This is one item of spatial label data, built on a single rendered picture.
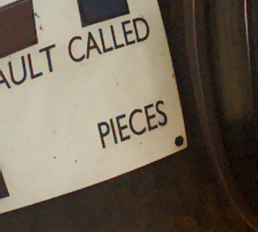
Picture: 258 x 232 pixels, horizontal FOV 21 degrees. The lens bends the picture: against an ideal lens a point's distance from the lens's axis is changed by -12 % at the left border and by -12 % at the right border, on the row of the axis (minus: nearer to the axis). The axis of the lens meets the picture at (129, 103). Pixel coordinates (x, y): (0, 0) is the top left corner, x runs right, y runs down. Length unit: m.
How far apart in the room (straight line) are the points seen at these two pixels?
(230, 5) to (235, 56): 0.04
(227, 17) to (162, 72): 0.11
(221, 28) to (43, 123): 0.15
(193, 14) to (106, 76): 0.09
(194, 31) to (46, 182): 0.16
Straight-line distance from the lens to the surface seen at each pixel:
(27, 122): 0.53
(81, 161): 0.55
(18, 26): 0.51
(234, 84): 0.50
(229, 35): 0.49
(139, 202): 0.61
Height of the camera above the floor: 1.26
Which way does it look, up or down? 15 degrees down
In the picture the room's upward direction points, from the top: 12 degrees counter-clockwise
